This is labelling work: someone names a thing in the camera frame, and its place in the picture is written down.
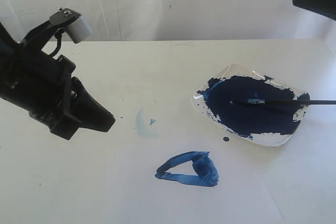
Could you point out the white paper sheet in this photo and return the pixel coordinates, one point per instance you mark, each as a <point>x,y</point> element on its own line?
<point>135,195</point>

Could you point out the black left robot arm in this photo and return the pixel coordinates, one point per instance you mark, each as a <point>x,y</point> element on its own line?
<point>5,40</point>

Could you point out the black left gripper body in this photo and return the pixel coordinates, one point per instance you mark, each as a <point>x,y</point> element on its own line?
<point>38,83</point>

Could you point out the clear tray with blue paint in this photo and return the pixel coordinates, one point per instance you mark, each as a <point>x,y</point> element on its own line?
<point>267,125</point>

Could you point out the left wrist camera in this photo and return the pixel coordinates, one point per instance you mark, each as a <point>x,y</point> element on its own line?
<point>65,20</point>

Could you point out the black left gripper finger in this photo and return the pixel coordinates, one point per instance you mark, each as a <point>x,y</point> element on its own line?
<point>61,122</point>
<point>90,114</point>

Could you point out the black paintbrush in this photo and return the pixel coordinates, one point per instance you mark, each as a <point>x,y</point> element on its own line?
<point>283,102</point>

